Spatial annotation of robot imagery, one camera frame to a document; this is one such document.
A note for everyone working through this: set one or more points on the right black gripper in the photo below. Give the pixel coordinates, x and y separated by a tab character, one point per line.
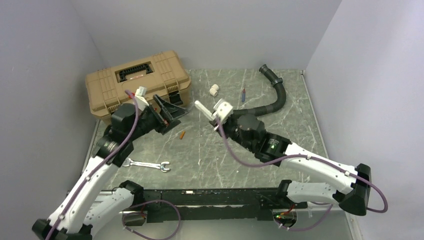
220	126

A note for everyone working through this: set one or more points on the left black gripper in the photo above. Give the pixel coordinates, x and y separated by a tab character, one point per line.
171	112

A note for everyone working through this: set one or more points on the white remote control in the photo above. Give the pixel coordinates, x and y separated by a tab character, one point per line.
206	112

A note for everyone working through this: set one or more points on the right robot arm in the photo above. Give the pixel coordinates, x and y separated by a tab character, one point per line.
343	185

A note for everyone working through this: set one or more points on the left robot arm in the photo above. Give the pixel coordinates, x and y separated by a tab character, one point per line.
77	217

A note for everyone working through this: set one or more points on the tan plastic toolbox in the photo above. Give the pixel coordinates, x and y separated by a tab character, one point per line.
162	74

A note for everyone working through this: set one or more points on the blue red pen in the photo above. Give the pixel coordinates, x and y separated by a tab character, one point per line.
243	95

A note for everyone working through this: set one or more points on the white pipe fitting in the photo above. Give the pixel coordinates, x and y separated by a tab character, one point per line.
214	89

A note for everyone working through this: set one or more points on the silver open-end wrench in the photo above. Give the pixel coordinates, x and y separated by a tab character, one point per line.
160	166

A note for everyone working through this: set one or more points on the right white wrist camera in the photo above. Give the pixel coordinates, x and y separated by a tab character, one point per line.
222	110

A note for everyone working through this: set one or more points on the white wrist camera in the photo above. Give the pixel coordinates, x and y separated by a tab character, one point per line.
222	110
139	97

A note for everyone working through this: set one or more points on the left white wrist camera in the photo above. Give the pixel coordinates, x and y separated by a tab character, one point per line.
139	97

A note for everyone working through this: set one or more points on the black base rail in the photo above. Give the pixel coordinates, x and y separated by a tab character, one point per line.
211	196

